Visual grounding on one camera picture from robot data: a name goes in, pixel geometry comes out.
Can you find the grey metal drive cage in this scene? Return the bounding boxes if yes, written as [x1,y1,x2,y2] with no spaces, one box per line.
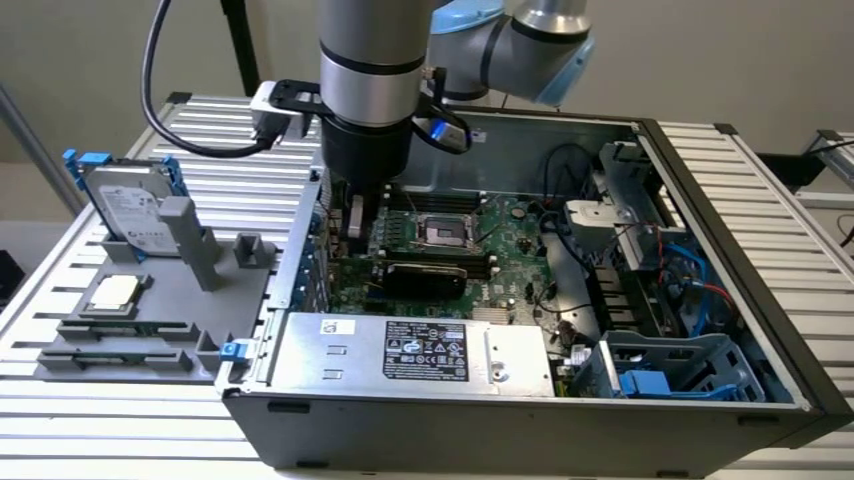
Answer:
[594,140,691,273]

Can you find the grey parts rack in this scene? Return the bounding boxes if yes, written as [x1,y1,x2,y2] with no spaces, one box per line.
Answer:
[37,195,283,385]

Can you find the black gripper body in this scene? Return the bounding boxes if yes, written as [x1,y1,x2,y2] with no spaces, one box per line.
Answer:
[321,115,414,197]

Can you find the grey plastic fan shroud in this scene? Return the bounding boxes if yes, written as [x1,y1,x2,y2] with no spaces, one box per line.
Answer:
[562,198,634,237]

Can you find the black graphics card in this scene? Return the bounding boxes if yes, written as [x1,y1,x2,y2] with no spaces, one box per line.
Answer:
[367,259,470,302]

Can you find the red wire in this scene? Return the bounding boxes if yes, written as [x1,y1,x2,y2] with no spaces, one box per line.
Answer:
[696,281,736,307]

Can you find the black tripod pole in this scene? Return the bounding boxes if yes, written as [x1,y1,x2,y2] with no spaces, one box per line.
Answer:
[217,0,263,97]

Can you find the hard disk in blue carrier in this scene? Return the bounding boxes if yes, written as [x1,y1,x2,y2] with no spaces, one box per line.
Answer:
[61,148,189,263]

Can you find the silver CPU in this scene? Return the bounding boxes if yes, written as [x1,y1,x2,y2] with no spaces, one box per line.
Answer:
[87,273,147,310]

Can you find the black wire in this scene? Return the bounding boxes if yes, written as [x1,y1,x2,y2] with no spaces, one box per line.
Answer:
[540,143,598,213]

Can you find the CPU socket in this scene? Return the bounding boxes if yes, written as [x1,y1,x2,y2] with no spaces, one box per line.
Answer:
[410,210,482,250]

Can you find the grey disk bay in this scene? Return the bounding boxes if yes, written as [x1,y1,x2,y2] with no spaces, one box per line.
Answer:
[571,328,767,402]

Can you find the blue plastic disk clip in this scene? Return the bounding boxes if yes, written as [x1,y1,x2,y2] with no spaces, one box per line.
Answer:
[618,368,674,400]

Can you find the silver power supply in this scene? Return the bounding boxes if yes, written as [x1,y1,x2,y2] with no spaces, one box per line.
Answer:
[267,311,559,399]

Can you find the blue case latch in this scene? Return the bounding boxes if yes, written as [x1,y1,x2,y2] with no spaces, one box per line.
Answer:
[220,338,253,365]

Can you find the black RAM slots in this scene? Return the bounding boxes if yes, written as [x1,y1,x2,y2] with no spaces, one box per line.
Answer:
[392,251,500,280]
[380,191,483,212]

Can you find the grey metal frame post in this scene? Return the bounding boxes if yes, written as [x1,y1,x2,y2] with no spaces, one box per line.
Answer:
[0,83,76,218]

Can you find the black box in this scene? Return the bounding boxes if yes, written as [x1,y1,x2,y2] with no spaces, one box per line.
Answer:
[0,248,27,302]

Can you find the black camera cable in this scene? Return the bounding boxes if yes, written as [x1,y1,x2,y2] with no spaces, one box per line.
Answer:
[141,0,283,159]

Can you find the wrist camera with black bracket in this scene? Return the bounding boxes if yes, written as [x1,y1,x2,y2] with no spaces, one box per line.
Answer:
[248,78,329,147]

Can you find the open black PC case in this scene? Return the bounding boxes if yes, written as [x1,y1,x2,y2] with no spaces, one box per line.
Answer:
[213,103,854,471]

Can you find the blue and silver USB plug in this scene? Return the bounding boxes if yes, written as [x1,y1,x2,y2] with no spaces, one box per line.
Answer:
[411,115,474,155]

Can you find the green motherboard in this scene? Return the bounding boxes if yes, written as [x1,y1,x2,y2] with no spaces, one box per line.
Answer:
[325,188,602,361]

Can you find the blue SATA wire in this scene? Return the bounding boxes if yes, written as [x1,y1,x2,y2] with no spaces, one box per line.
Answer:
[656,242,738,353]

